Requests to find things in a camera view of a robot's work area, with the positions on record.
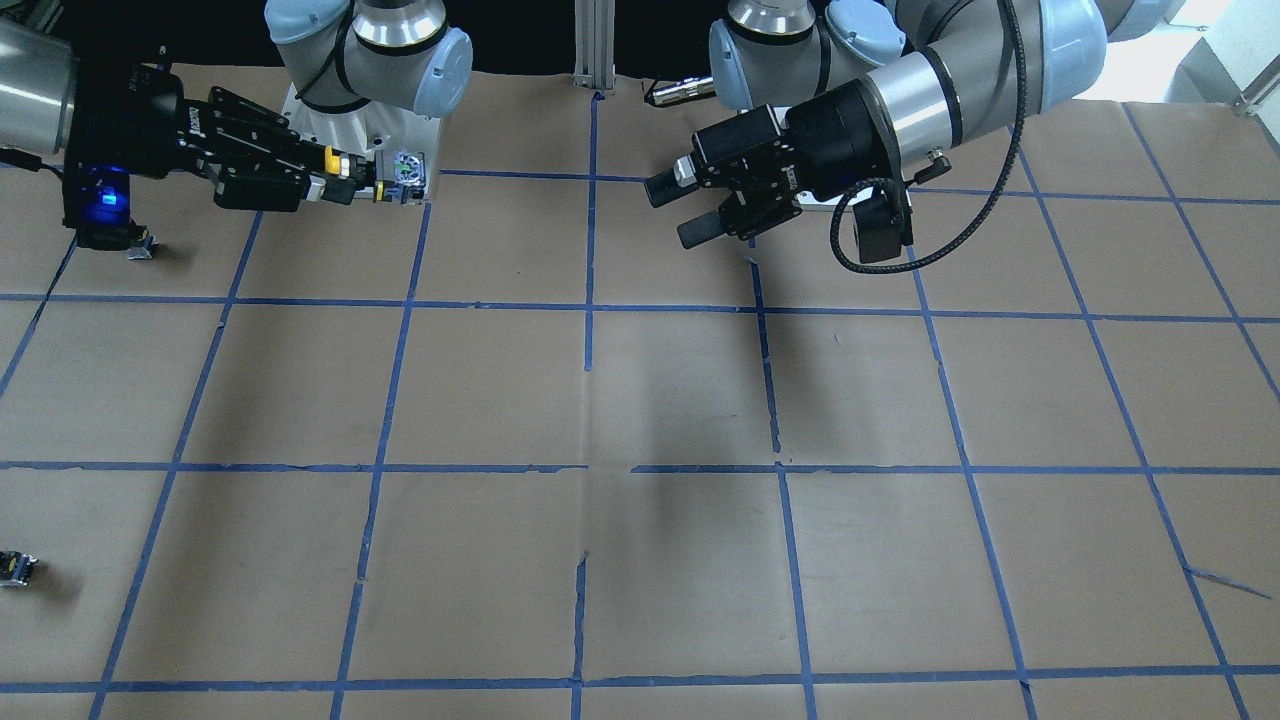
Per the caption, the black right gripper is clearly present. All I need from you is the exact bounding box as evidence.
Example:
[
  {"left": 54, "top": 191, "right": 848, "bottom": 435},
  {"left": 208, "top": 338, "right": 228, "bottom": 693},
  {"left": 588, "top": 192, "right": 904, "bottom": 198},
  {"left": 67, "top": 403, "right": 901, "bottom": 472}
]
[{"left": 61, "top": 61, "right": 361, "bottom": 213}]

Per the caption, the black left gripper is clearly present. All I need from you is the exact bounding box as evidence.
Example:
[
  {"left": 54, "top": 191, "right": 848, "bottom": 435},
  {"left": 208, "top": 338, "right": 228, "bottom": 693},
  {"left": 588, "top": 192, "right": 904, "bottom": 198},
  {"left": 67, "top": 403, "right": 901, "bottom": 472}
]
[{"left": 643, "top": 82, "right": 901, "bottom": 250}]

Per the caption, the yellow push button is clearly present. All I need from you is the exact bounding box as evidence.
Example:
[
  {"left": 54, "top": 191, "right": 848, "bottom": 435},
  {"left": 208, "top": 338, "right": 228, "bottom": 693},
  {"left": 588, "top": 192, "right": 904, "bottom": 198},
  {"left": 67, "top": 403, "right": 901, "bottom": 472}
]
[{"left": 315, "top": 147, "right": 431, "bottom": 205}]

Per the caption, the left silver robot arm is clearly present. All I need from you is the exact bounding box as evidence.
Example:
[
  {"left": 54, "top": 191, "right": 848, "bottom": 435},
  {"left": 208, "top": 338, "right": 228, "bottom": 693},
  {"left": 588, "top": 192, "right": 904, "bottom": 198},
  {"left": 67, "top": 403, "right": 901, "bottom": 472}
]
[{"left": 645, "top": 1, "right": 1169, "bottom": 274}]

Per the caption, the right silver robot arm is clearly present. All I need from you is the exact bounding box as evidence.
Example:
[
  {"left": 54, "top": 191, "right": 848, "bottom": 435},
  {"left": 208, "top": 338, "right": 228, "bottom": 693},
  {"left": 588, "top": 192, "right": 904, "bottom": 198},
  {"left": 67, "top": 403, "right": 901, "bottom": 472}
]
[{"left": 64, "top": 1, "right": 474, "bottom": 211}]

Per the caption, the red push button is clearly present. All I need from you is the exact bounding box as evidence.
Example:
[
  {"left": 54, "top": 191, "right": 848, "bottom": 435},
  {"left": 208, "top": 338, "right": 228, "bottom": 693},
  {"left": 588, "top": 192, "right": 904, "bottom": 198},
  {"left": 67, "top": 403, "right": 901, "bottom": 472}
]
[{"left": 125, "top": 225, "right": 157, "bottom": 263}]

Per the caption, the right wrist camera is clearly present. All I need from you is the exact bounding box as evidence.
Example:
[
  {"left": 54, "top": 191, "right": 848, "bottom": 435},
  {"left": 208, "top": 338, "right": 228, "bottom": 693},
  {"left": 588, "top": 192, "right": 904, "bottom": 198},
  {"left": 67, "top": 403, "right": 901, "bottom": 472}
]
[{"left": 61, "top": 160, "right": 137, "bottom": 251}]

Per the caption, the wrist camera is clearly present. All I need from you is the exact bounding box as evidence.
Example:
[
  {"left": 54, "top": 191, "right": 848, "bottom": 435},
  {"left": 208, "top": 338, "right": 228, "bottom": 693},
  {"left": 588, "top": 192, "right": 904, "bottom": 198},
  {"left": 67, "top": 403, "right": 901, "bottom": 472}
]
[
  {"left": 852, "top": 179, "right": 914, "bottom": 265},
  {"left": 61, "top": 160, "right": 137, "bottom": 251}
]

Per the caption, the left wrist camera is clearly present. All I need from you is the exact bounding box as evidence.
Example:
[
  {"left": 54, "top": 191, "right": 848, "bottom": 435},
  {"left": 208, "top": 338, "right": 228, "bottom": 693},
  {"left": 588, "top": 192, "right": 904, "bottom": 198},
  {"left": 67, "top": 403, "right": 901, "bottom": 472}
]
[{"left": 852, "top": 179, "right": 914, "bottom": 265}]

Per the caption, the aluminium frame post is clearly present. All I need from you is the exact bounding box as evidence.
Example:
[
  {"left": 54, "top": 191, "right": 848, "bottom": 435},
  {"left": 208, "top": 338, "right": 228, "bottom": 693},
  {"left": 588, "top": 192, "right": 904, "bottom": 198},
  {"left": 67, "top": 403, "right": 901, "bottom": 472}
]
[{"left": 573, "top": 0, "right": 616, "bottom": 95}]

